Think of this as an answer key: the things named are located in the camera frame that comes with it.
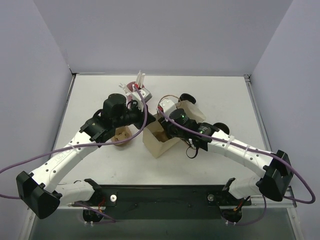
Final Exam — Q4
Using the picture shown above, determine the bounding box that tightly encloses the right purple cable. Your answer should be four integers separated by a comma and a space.
157, 106, 316, 226

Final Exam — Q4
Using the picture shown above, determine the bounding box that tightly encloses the pink straw holder cup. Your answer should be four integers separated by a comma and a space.
125, 81, 139, 102

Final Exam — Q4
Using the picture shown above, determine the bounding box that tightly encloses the brown cardboard cup carrier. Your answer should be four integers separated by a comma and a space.
154, 131, 169, 143

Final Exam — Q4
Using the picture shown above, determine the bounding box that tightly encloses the brown paper bag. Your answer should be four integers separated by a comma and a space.
142, 93, 206, 159

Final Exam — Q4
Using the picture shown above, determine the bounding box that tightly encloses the white paper straw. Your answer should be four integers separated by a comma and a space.
136, 72, 146, 89
135, 71, 144, 88

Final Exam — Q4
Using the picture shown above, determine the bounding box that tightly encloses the stack of black lids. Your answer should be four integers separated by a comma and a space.
179, 93, 197, 104

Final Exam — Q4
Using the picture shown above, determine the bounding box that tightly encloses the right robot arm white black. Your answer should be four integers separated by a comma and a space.
158, 108, 293, 204

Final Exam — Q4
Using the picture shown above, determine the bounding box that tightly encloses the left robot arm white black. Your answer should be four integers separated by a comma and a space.
16, 89, 155, 219

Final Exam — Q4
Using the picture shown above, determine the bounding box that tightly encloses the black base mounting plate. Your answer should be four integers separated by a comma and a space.
72, 184, 251, 221

